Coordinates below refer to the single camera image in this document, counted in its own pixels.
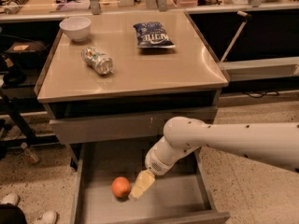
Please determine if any blue chip bag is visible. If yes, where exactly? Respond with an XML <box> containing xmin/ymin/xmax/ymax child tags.
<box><xmin>134</xmin><ymin>21</ymin><xmax>176</xmax><ymax>49</ymax></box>

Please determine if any white bowl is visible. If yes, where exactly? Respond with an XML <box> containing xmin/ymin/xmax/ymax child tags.
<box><xmin>59</xmin><ymin>17</ymin><xmax>92</xmax><ymax>42</ymax></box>

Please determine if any orange fruit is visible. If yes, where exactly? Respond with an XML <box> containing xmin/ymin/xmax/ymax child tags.
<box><xmin>111</xmin><ymin>176</ymin><xmax>131</xmax><ymax>198</ymax></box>

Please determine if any white shoe right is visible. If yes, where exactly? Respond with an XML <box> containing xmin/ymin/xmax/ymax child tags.
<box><xmin>31</xmin><ymin>210</ymin><xmax>58</xmax><ymax>224</ymax></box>

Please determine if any black stand leg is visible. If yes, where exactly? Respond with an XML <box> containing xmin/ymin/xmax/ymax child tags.
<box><xmin>0</xmin><ymin>91</ymin><xmax>58</xmax><ymax>147</ymax></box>

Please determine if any black bag on shelf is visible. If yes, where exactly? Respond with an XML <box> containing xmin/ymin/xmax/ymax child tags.
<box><xmin>4</xmin><ymin>41</ymin><xmax>47</xmax><ymax>63</ymax></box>

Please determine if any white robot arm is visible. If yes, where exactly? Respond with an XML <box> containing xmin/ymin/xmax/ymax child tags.
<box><xmin>129</xmin><ymin>117</ymin><xmax>299</xmax><ymax>201</ymax></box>

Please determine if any grey drawer cabinet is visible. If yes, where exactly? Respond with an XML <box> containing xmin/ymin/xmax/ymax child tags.
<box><xmin>35</xmin><ymin>10</ymin><xmax>228</xmax><ymax>161</ymax></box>

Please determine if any white shoe left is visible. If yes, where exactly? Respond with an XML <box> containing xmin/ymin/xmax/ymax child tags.
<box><xmin>0</xmin><ymin>193</ymin><xmax>20</xmax><ymax>206</ymax></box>

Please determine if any closed top drawer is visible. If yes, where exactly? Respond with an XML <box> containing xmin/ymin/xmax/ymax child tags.
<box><xmin>50</xmin><ymin>106</ymin><xmax>218</xmax><ymax>145</ymax></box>

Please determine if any crushed soda can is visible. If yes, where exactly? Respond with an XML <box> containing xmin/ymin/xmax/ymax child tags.
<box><xmin>81</xmin><ymin>47</ymin><xmax>113</xmax><ymax>76</ymax></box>

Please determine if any white shoe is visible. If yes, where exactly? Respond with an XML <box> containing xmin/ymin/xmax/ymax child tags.
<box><xmin>31</xmin><ymin>210</ymin><xmax>58</xmax><ymax>224</ymax></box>
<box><xmin>0</xmin><ymin>193</ymin><xmax>20</xmax><ymax>206</ymax></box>

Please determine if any plastic bottle on floor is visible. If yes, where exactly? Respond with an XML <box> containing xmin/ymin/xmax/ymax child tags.
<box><xmin>21</xmin><ymin>143</ymin><xmax>39</xmax><ymax>164</ymax></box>

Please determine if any black cable on floor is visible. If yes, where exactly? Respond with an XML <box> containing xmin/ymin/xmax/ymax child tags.
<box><xmin>242</xmin><ymin>90</ymin><xmax>280</xmax><ymax>99</ymax></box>

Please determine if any open middle drawer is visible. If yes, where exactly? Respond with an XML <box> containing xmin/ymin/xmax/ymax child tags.
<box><xmin>71</xmin><ymin>137</ymin><xmax>230</xmax><ymax>224</ymax></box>

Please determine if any white stick with black tip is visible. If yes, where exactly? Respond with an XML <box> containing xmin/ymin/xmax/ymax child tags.
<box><xmin>221</xmin><ymin>10</ymin><xmax>251</xmax><ymax>63</ymax></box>

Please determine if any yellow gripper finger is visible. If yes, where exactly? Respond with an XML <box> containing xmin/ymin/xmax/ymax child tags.
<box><xmin>129</xmin><ymin>170</ymin><xmax>155</xmax><ymax>200</ymax></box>

